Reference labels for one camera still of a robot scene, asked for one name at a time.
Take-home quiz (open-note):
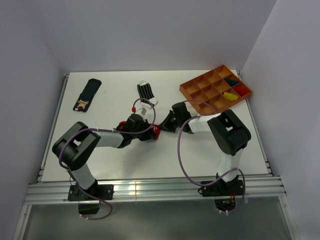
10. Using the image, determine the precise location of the red rolled sock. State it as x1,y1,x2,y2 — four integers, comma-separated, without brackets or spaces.
233,85,251,97

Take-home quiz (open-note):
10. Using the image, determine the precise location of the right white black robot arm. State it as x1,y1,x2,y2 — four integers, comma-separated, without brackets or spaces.
158,101,252,195

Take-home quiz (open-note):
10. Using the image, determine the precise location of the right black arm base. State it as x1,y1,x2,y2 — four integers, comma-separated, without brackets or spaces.
197,177,245,197

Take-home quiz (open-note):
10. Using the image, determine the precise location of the black white striped sock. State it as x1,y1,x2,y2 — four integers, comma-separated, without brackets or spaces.
137,81,158,106

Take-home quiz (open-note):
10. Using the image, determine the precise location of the yellow rolled sock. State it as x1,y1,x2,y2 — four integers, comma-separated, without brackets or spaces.
223,92,239,102

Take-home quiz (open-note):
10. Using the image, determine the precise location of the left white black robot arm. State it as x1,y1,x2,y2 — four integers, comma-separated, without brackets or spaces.
52,113,160,200

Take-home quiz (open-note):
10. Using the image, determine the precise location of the red Christmas sock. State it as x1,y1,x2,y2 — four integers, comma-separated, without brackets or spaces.
116,121,161,140

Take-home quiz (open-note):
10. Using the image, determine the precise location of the navy patterned sock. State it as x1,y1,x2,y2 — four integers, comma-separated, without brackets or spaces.
72,78,102,113

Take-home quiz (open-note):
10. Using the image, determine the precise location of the orange compartment tray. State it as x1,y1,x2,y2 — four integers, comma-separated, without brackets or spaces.
179,65,252,114

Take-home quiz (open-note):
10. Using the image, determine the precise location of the dark green rolled sock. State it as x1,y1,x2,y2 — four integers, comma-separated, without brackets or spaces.
224,78,240,87

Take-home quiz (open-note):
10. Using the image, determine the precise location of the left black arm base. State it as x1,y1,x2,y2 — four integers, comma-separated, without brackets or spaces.
67,184,114,217

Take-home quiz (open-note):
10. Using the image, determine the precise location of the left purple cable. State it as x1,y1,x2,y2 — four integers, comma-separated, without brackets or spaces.
58,97,157,221

